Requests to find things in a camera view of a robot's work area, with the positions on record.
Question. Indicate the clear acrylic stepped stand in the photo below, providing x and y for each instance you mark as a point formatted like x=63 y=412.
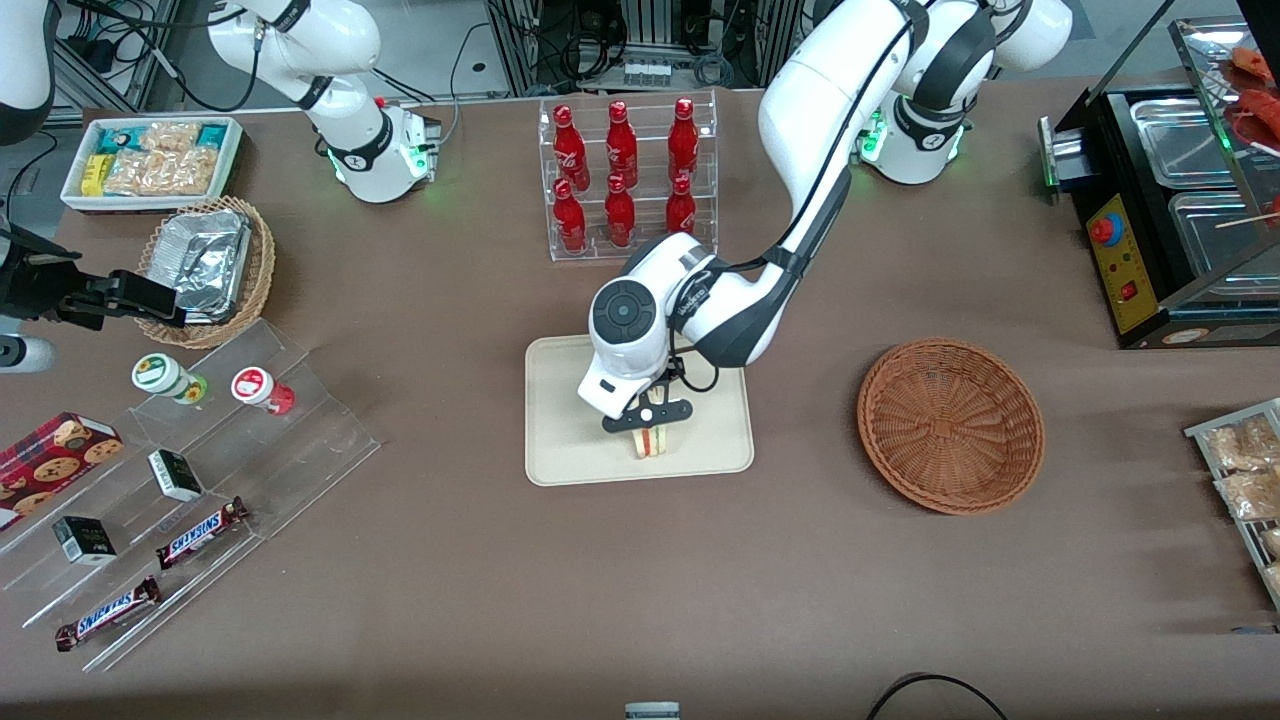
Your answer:
x=300 y=440

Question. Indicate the light wicker basket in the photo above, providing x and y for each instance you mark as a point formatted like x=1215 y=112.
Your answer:
x=255 y=270

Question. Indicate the clear acrylic bottle rack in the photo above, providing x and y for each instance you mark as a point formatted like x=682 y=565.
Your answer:
x=645 y=100

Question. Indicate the small grey device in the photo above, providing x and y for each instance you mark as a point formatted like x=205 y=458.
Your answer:
x=652 y=712

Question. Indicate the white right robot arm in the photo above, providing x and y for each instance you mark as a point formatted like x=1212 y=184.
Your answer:
x=380 y=150

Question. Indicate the white snack bin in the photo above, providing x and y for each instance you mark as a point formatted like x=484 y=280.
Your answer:
x=236 y=150

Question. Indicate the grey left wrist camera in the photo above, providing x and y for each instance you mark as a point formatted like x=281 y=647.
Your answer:
x=672 y=408

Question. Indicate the clear bagged snack pack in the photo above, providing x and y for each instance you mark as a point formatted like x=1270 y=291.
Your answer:
x=1240 y=445
x=1272 y=542
x=1274 y=580
x=1250 y=495

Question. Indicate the cream plastic tray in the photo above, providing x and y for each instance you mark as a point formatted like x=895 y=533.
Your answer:
x=560 y=440

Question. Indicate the yellow snack pack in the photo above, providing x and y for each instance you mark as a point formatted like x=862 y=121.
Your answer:
x=96 y=175

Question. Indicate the green lid cup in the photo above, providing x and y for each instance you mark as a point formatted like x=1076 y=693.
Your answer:
x=155 y=373

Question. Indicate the red cola bottle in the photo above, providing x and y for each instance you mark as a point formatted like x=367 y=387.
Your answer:
x=570 y=225
x=683 y=145
x=681 y=210
x=621 y=150
x=620 y=215
x=570 y=155

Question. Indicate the teal snack pack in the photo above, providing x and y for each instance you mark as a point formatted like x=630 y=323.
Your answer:
x=118 y=140
x=214 y=134

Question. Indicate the clear peanut snack pack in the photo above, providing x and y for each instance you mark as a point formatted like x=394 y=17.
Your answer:
x=172 y=137
x=165 y=172

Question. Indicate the Snickers chocolate bar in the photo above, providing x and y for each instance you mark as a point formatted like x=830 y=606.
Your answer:
x=200 y=533
x=108 y=613

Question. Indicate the small black box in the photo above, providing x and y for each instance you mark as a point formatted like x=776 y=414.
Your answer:
x=175 y=475
x=85 y=540

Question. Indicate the steel food pan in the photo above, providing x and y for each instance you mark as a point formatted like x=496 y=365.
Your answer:
x=1180 y=140
x=1220 y=250

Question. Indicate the grey snack rack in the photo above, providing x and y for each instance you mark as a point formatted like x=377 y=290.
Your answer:
x=1192 y=432

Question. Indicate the aluminium equipment frame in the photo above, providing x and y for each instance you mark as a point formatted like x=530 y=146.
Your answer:
x=520 y=50

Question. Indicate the black food warmer appliance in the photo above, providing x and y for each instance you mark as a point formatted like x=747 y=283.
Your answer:
x=1125 y=260

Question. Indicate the round brown wicker basket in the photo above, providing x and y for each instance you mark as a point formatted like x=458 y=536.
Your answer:
x=950 y=430

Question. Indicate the aluminium foil containers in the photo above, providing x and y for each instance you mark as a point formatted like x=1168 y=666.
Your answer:
x=200 y=260

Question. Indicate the triangle sandwich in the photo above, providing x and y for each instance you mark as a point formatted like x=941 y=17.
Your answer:
x=652 y=445

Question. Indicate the red lid cup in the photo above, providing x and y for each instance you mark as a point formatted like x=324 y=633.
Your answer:
x=252 y=385

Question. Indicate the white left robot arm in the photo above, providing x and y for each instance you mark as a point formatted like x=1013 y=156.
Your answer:
x=820 y=100

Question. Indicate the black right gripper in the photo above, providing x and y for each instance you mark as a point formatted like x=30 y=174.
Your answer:
x=38 y=281

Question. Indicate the wooden skewer stick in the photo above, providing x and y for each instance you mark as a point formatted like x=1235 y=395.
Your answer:
x=1250 y=219

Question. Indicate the red plaid cookie box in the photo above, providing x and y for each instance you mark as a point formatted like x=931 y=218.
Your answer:
x=50 y=465

